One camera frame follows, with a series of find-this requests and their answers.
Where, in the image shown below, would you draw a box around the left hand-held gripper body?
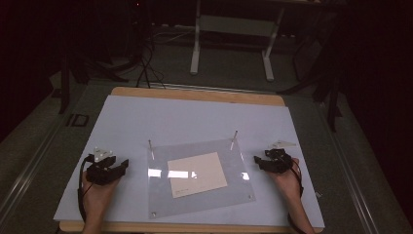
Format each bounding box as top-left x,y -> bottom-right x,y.
85,146 -> 119,186

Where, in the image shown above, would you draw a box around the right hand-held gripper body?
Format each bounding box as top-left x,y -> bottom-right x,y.
264,139 -> 297,175

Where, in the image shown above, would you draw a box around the person's left hand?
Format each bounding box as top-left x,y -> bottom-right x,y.
82,170 -> 122,217

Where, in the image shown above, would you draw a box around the person's right hand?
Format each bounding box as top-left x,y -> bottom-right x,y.
266,157 -> 304,206

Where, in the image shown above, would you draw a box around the thin metal pin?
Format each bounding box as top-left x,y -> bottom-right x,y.
147,139 -> 156,161
229,130 -> 239,151

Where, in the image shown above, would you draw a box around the beige paper card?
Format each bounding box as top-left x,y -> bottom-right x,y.
167,151 -> 229,200

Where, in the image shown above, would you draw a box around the clear acrylic sheet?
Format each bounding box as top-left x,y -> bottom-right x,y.
146,138 -> 256,219

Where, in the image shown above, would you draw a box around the white board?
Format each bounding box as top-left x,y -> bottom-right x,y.
53,95 -> 326,229

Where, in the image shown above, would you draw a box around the black tripod stand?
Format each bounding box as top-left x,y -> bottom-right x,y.
277,13 -> 344,133

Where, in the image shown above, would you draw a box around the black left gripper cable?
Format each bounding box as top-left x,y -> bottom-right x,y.
77,153 -> 95,223

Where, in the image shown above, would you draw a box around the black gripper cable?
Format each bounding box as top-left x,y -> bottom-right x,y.
286,161 -> 308,234
77,153 -> 95,223

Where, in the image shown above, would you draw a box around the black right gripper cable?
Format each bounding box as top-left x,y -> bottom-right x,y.
286,161 -> 308,234

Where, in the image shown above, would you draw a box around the black floor cables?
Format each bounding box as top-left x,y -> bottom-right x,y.
130,28 -> 168,90

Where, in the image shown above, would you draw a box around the white metal stand frame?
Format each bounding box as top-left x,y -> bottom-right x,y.
189,0 -> 286,83

